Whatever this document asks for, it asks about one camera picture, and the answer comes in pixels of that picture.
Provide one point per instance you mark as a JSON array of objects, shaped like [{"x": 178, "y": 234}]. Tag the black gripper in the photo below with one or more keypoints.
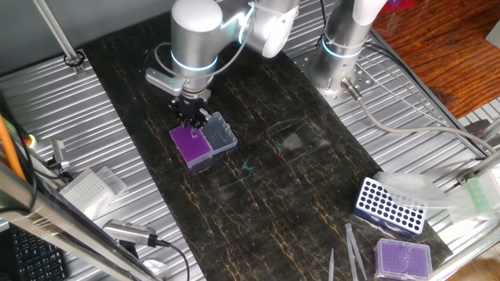
[{"x": 189, "y": 106}]

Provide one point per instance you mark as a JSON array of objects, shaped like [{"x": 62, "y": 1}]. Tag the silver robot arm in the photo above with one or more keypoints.
[{"x": 195, "y": 39}]

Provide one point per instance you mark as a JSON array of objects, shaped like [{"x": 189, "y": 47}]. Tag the purple pipette tip holder box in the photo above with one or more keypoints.
[{"x": 191, "y": 150}]

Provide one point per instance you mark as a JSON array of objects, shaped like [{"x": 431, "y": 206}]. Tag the white pipette tip box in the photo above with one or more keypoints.
[{"x": 86, "y": 191}]

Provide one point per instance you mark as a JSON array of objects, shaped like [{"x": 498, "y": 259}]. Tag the closed purple pipette tip box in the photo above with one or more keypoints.
[{"x": 402, "y": 259}]

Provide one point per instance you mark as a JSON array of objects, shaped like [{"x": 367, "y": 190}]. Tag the green pipette tip box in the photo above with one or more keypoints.
[{"x": 482, "y": 195}]

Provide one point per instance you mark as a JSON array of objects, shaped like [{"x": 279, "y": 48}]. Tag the dark marble pattern mat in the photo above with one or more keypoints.
[{"x": 273, "y": 175}]

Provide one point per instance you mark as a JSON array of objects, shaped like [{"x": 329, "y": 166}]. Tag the round yellow green light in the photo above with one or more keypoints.
[{"x": 31, "y": 142}]

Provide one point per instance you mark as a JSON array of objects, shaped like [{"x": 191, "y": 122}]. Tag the orange rod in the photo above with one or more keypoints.
[{"x": 9, "y": 150}]

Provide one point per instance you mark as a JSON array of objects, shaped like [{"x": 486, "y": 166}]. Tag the black keyboard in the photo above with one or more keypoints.
[{"x": 35, "y": 257}]

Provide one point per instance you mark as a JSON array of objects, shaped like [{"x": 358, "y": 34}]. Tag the dark blue object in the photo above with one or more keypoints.
[{"x": 386, "y": 207}]

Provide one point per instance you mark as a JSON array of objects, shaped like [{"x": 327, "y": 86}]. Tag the red plastic object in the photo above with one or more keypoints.
[{"x": 402, "y": 6}]

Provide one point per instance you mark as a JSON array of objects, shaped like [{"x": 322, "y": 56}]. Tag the dark flat device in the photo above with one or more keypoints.
[{"x": 478, "y": 126}]

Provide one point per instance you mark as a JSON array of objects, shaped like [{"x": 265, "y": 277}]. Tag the grey flat object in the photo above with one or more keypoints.
[{"x": 494, "y": 35}]

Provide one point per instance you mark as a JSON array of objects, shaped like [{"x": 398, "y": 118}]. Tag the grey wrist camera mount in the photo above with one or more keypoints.
[{"x": 162, "y": 80}]

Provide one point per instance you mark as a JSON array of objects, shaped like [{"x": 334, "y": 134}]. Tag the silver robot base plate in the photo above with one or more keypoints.
[{"x": 302, "y": 68}]

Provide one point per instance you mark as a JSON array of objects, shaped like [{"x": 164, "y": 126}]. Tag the silver ridged camera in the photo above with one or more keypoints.
[{"x": 129, "y": 232}]

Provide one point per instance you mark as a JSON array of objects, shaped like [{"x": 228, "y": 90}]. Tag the grey metal clamp bracket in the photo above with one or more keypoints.
[{"x": 59, "y": 152}]

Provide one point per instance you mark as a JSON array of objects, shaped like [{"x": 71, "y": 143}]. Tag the silver camera pole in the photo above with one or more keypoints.
[{"x": 58, "y": 33}]

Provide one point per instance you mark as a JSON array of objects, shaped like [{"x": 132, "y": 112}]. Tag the wrapped metal frame bar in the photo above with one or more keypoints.
[{"x": 58, "y": 226}]

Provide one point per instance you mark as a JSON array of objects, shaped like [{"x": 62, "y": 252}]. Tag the aluminium frame rail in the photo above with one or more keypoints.
[{"x": 478, "y": 168}]

